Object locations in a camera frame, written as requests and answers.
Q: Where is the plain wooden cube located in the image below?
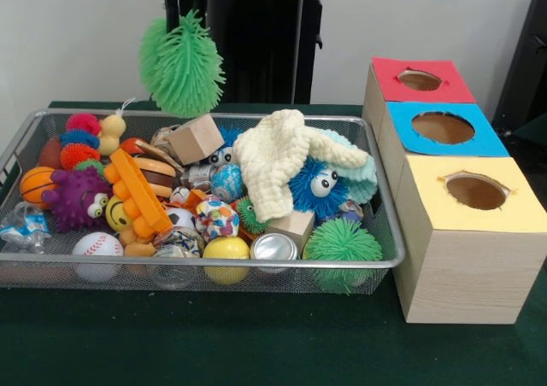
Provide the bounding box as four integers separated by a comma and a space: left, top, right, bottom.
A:
167, 114, 226, 166

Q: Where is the blue fuzzy toy with eyes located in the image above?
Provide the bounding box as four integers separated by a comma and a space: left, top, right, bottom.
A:
288, 157, 350, 216

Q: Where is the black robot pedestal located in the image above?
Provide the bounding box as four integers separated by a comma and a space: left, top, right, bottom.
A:
165, 0, 344, 105

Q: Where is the orange plastic comb toy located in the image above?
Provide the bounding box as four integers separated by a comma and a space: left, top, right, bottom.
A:
104, 149, 174, 239

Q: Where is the dark green tablecloth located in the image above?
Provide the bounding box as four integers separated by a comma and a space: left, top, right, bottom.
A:
0, 100, 547, 386

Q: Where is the clear plastic packet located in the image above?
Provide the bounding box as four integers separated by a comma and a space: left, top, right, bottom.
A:
0, 202, 50, 252

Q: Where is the wooden box with three holes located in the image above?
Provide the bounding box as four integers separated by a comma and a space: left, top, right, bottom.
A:
362, 57, 547, 325

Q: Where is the clear mesh bin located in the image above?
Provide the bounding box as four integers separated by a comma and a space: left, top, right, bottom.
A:
0, 108, 406, 295

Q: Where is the purple spiky toy with eyes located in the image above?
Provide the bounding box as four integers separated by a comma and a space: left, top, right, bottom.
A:
41, 166, 113, 233

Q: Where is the silver can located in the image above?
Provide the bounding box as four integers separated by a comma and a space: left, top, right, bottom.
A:
250, 231, 300, 273

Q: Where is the small orange basketball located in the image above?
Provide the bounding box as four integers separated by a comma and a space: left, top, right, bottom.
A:
19, 166, 59, 209

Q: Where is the toy hamburger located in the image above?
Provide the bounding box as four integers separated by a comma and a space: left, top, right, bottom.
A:
132, 155, 178, 199

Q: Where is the green spiky ball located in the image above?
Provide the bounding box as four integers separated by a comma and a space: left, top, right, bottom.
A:
139, 10, 226, 119
303, 219, 383, 295

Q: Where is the yellow ball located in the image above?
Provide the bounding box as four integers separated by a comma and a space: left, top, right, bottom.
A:
203, 237, 251, 285

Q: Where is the white baseball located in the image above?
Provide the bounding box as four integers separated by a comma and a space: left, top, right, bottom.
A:
73, 232, 125, 283

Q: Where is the cream muslin cloth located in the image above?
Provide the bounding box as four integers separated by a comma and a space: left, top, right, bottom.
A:
232, 108, 370, 223

